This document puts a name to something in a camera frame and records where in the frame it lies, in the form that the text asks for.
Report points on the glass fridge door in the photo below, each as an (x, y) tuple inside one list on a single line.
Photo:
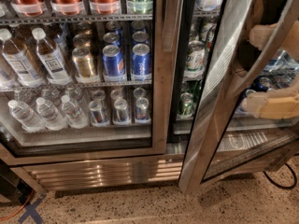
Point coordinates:
[(253, 38), (93, 31)]

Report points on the stainless steel display fridge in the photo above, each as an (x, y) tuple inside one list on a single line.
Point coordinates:
[(189, 20)]

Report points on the right lower blue can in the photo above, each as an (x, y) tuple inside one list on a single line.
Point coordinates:
[(262, 84)]

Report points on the left 7up can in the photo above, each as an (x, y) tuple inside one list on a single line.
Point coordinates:
[(195, 59)]

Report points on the green can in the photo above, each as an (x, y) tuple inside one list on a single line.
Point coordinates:
[(185, 105)]

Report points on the right blue pepsi can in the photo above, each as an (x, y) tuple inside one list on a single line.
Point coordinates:
[(141, 61)]

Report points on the blue pepsi can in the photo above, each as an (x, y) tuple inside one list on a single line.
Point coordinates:
[(141, 61), (114, 68)]

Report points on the right red bull can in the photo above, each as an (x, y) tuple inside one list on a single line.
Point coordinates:
[(142, 110)]

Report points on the red bull can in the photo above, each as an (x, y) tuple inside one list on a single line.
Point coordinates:
[(142, 110), (98, 114), (121, 112)]

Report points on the left blue pepsi can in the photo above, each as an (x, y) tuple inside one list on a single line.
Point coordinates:
[(114, 68)]

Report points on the middle red bull can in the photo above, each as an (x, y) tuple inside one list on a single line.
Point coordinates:
[(121, 112)]

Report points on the gold can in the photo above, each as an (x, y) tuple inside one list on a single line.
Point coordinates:
[(85, 66)]

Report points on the left red bull can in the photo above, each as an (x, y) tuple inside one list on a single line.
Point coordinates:
[(98, 114)]

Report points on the right water bottle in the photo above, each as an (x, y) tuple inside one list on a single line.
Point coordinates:
[(74, 113)]

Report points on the water bottle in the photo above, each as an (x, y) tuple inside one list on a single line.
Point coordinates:
[(26, 116), (74, 113), (50, 114)]

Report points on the front right tea bottle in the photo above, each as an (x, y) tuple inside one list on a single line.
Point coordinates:
[(52, 58)]

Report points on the tea bottle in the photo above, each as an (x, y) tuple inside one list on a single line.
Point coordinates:
[(52, 58), (21, 60)]

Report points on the middle water bottle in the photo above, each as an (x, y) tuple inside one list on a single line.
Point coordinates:
[(50, 114)]

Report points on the front left tea bottle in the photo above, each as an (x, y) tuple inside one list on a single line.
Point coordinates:
[(21, 60)]

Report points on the left water bottle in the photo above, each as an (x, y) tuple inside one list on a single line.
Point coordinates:
[(26, 116)]

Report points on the blue tape cross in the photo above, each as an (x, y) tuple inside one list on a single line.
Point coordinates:
[(30, 211)]

